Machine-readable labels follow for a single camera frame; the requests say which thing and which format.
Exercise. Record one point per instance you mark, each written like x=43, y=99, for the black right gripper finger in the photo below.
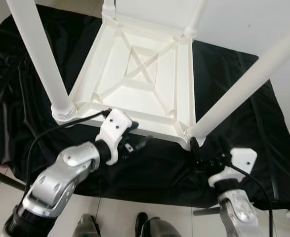
x=223, y=147
x=195, y=152

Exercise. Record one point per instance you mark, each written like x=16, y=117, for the white plastic table leg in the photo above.
x=108, y=7
x=38, y=54
x=196, y=17
x=243, y=84

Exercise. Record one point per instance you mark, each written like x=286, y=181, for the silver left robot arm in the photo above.
x=61, y=177

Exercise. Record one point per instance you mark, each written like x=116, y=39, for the black metal table leg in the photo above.
x=206, y=211
x=6, y=178

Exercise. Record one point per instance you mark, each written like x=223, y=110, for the grey right robot foot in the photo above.
x=159, y=228

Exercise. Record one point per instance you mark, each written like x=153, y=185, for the grey robot foot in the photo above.
x=159, y=228
x=87, y=227

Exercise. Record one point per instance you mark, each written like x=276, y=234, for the grey left robot foot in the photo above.
x=87, y=227

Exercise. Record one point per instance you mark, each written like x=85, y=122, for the black table cloth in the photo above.
x=16, y=108

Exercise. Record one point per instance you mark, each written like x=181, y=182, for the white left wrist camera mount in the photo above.
x=114, y=126

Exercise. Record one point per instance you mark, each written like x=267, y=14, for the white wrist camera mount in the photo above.
x=114, y=126
x=243, y=158

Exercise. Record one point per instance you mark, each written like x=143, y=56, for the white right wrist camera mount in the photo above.
x=243, y=158

